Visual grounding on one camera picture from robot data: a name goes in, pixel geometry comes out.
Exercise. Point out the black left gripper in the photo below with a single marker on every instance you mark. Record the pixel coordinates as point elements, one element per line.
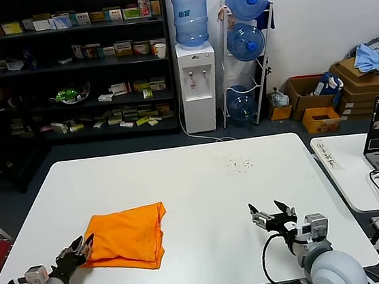
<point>68,267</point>

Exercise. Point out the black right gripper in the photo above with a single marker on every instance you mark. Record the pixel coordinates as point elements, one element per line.
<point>281,227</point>

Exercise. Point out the orange t-shirt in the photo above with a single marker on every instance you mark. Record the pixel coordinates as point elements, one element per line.
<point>125,238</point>

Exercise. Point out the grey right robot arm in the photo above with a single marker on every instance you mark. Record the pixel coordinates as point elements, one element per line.
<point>334,269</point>

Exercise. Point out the white side table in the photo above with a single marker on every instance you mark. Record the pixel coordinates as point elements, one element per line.
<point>347,182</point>

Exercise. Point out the orange cardboard box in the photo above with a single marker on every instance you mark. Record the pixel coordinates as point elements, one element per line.
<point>322,125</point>

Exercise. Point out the small yellow cardboard box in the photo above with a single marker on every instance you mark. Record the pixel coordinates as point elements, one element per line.
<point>279,113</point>

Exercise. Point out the knotted grey plastic bag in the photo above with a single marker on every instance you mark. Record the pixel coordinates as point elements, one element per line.
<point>279,99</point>

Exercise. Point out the open brown cardboard box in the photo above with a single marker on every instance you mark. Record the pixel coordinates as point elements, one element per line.
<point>307,101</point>

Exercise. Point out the lime green box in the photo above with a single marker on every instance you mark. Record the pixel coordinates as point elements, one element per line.
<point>76,128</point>

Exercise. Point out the white green edged box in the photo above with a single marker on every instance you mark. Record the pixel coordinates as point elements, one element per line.
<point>57,128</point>

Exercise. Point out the white water dispenser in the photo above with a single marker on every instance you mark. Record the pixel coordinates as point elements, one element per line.
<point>200,113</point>

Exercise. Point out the white red flat box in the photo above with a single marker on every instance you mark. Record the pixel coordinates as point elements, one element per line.
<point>126,124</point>

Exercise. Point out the brown cardboard box stack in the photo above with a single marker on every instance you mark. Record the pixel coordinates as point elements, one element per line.
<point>358,102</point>

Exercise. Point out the blue white plastic bag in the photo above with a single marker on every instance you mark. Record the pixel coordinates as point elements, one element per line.
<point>329,85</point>

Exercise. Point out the lime yellow box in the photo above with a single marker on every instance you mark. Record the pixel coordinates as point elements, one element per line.
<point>142,121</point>

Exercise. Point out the pale yellow box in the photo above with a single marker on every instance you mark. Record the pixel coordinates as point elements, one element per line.
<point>154,121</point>

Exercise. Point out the large flat cardboard box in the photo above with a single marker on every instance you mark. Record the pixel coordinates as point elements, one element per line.
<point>349,77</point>

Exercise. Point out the green fruit bowl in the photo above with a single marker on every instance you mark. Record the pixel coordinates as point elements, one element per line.
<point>67,94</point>

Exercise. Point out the white metal jug rack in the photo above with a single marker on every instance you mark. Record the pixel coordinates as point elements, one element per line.
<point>222,63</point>

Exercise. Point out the bright green small box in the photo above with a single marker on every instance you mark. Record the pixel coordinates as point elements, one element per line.
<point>146,93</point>

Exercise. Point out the black shelving unit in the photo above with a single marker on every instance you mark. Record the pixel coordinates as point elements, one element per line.
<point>48,79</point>

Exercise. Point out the yellow red white box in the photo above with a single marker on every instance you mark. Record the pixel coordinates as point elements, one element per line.
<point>157,84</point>

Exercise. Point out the light blue garment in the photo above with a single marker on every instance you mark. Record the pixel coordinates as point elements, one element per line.
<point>365,58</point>

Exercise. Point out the white open box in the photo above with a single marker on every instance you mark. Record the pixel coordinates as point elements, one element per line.
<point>14,65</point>

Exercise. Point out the blue plastic bottle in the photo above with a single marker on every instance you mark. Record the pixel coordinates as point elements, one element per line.
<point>28,60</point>

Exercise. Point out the red orange box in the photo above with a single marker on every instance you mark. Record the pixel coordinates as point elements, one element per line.
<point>91,52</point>

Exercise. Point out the dark blue hanging cloth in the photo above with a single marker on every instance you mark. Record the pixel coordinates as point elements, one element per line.
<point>264,16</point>

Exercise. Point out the white paper cup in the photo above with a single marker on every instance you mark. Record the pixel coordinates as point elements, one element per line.
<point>160,50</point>

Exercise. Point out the small teal white box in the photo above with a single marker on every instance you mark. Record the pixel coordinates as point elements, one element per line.
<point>108,52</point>

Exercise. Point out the cream red striped box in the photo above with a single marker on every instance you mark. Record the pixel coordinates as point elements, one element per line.
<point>122,49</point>

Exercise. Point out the tan hanging cloth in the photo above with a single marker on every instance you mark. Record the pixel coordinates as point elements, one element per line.
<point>223,14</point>

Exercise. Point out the orange white box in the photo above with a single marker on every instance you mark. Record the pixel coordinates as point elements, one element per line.
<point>156,41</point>

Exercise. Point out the blue water jug on dispenser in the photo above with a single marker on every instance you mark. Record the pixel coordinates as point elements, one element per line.
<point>191,18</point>

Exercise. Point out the white medicine box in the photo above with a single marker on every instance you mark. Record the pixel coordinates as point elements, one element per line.
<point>41,25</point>

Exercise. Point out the blue white box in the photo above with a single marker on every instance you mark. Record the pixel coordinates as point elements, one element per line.
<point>60,22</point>

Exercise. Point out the yellow medicine box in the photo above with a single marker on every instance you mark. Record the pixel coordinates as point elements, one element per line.
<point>11,28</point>

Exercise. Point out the flat yellow box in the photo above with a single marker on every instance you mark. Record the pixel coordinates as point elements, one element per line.
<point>96,17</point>

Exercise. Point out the orange medicine box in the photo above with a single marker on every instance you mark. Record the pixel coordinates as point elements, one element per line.
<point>155,7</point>

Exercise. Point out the green medicine box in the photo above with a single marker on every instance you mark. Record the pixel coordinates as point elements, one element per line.
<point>131,13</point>

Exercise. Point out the tall pink box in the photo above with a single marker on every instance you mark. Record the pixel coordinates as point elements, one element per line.
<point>144,6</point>

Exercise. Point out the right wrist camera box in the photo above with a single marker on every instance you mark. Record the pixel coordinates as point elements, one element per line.
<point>317,227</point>

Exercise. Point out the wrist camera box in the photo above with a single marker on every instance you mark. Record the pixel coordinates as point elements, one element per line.
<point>317,227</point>
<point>36,276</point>

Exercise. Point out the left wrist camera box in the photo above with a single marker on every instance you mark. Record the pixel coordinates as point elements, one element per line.
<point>36,276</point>

